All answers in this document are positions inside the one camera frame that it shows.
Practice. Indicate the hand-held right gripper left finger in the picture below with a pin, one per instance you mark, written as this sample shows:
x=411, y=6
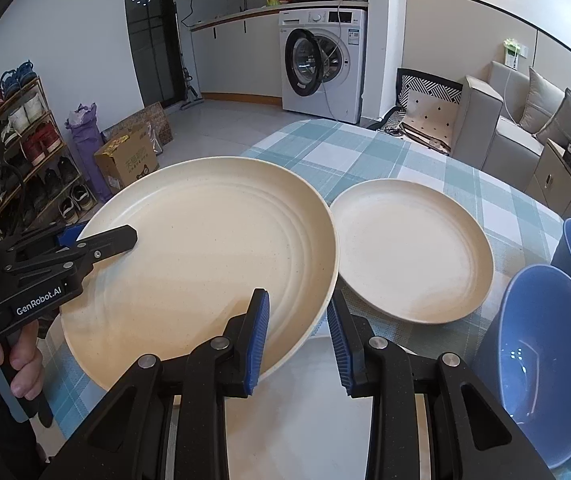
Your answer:
x=260, y=340

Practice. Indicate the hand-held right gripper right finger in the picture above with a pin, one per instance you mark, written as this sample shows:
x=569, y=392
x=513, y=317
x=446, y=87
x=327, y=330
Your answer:
x=339, y=350

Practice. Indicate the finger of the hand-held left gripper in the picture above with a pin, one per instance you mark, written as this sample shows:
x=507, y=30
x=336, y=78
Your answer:
x=71, y=235
x=115, y=240

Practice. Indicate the large cream plate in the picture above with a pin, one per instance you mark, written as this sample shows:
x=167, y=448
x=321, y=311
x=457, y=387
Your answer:
x=205, y=260

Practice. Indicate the small cream plate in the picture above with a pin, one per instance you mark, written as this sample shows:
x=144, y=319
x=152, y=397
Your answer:
x=415, y=250

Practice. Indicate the person's left hand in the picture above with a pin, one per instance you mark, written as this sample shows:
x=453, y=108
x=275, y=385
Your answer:
x=27, y=360

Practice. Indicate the cardboard box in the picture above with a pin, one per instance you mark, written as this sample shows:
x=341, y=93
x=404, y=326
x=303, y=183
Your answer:
x=130, y=160

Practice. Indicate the wooden shoe rack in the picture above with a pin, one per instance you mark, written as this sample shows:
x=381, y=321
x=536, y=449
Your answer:
x=65, y=151

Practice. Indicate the purple bag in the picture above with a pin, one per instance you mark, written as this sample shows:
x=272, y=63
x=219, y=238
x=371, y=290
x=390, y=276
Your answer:
x=85, y=145

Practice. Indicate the shoe rack with shoes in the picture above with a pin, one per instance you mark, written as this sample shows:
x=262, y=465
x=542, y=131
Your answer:
x=40, y=140

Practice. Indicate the stick vacuum cleaner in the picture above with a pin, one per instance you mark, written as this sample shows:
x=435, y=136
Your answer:
x=190, y=92

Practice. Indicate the dark glass door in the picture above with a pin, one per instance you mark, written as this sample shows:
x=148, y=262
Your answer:
x=150, y=50

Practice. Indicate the white kitchen counter cabinet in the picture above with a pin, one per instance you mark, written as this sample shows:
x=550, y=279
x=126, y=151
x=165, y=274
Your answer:
x=240, y=60

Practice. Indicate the white washing machine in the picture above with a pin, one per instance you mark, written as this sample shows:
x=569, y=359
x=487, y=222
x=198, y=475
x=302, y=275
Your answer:
x=345, y=90

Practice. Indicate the grey sofa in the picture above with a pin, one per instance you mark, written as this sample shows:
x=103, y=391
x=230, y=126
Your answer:
x=475, y=120

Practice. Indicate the black kitchen faucet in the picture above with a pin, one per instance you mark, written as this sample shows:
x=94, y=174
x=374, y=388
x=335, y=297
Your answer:
x=244, y=2

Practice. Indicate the grey nightstand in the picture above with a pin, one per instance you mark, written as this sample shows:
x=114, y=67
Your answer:
x=550, y=180

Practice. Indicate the light grey cushion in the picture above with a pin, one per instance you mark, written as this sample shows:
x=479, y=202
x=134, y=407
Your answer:
x=543, y=100

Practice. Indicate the white wall socket device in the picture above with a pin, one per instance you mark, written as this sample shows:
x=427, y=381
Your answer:
x=513, y=52

